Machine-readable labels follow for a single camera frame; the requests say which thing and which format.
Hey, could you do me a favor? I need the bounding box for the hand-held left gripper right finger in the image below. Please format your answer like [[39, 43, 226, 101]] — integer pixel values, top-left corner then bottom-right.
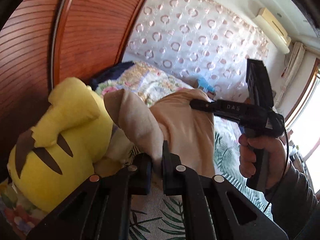
[[161, 140, 289, 240]]

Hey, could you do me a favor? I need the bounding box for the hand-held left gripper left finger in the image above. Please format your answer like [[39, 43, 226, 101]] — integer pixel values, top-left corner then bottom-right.
[[25, 152, 153, 240]]

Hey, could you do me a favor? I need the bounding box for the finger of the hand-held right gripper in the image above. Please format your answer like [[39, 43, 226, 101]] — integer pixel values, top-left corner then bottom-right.
[[189, 99, 218, 117]]

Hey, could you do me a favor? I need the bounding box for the beige printed t-shirt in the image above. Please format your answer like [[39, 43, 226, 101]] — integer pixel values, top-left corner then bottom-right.
[[104, 88, 215, 180]]

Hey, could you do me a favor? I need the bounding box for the floral quilt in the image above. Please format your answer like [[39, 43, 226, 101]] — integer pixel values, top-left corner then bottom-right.
[[0, 61, 273, 240]]

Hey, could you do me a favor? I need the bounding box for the window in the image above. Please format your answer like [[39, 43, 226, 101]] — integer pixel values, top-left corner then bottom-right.
[[285, 57, 320, 160]]

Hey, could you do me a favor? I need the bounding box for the circle-patterned sheer curtain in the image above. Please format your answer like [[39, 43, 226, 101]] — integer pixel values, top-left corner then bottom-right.
[[121, 0, 270, 103]]

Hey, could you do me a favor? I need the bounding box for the white window curtain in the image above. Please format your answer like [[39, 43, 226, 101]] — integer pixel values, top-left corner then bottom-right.
[[280, 41, 305, 98]]

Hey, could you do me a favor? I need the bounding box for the yellow plush toy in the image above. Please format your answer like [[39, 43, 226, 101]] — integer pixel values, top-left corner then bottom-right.
[[7, 77, 118, 213]]

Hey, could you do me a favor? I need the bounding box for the wooden wardrobe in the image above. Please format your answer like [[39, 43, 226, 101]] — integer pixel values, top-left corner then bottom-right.
[[0, 0, 157, 155]]

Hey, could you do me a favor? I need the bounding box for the black cable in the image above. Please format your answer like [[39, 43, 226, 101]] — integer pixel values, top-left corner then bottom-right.
[[262, 110, 290, 212]]

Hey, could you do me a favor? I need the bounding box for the wall air conditioner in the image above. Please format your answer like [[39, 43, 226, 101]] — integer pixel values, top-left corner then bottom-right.
[[252, 7, 292, 54]]

